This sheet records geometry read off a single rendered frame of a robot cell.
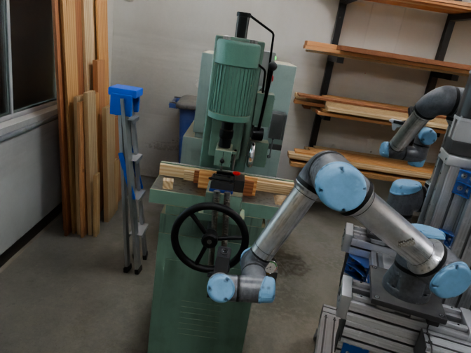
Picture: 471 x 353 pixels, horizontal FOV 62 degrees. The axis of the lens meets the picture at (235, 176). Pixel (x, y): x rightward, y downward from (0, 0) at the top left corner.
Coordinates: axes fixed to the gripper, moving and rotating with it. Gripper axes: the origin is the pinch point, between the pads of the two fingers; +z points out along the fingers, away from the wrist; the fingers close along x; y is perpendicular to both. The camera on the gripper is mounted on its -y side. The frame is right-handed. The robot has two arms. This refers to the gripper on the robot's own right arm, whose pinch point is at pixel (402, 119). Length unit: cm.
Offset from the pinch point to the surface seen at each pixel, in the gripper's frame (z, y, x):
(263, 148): -39, 8, -77
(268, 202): -67, 24, -75
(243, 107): -61, -14, -86
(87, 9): 78, -60, -200
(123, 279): -7, 103, -161
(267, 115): -37, -7, -76
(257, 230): -70, 35, -79
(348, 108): 131, 15, 2
